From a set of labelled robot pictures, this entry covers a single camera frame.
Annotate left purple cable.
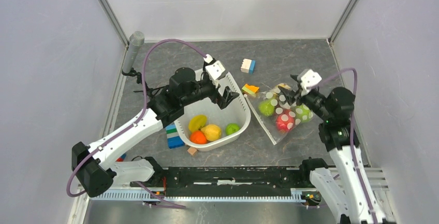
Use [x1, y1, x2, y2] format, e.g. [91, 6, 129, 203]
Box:
[66, 38, 213, 210]

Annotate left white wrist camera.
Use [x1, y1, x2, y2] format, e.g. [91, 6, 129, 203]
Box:
[203, 54, 228, 87]

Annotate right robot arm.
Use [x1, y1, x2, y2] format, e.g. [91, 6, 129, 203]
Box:
[289, 87, 390, 223]

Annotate purple cable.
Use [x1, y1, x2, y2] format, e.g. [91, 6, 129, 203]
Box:
[309, 68, 378, 224]
[66, 38, 213, 210]

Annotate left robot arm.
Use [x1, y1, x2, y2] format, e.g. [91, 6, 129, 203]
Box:
[71, 65, 242, 197]

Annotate red apple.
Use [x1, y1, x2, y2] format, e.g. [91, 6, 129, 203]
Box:
[275, 113, 296, 133]

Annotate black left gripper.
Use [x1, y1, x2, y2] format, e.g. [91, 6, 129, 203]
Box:
[181, 76, 239, 109]

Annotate orange green block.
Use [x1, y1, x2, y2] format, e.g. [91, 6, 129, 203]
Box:
[241, 84, 259, 97]

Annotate orange fruit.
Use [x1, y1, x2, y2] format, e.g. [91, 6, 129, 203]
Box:
[189, 130, 208, 145]

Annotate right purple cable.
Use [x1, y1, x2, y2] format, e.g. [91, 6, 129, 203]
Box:
[309, 68, 378, 224]

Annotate white plastic basket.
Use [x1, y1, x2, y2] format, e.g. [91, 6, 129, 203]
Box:
[174, 73, 251, 152]

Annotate green apple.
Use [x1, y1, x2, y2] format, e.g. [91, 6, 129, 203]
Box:
[258, 99, 275, 117]

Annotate small wooden cube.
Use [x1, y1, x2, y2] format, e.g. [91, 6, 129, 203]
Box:
[187, 147, 198, 156]

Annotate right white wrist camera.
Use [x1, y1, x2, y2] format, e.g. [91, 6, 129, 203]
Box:
[297, 69, 322, 96]

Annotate green pear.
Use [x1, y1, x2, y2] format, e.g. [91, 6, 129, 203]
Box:
[294, 104, 314, 123]

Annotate small green lime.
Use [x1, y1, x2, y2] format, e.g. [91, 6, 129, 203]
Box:
[225, 123, 241, 136]

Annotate yellow starfruit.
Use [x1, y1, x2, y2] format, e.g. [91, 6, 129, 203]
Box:
[188, 114, 208, 133]

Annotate clear dotted zip bag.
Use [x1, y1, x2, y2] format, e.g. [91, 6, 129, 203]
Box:
[244, 83, 305, 145]

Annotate blue green stacked blocks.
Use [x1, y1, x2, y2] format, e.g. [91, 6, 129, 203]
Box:
[165, 124, 185, 149]

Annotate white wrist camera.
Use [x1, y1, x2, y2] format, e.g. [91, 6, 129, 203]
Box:
[297, 69, 322, 96]
[203, 54, 228, 87]

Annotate yellow bumpy lemon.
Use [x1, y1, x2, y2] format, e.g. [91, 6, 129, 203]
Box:
[200, 124, 222, 142]

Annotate white and blue block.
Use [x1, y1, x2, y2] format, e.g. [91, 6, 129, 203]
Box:
[240, 58, 256, 74]

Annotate grey microphone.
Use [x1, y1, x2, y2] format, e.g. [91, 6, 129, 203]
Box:
[122, 31, 145, 75]

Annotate aluminium rail frame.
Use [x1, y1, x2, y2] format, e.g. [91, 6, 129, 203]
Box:
[71, 166, 388, 208]

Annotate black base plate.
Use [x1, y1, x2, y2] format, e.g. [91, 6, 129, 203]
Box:
[143, 166, 313, 197]

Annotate red blue block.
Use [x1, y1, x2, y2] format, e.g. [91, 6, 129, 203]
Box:
[116, 154, 126, 162]

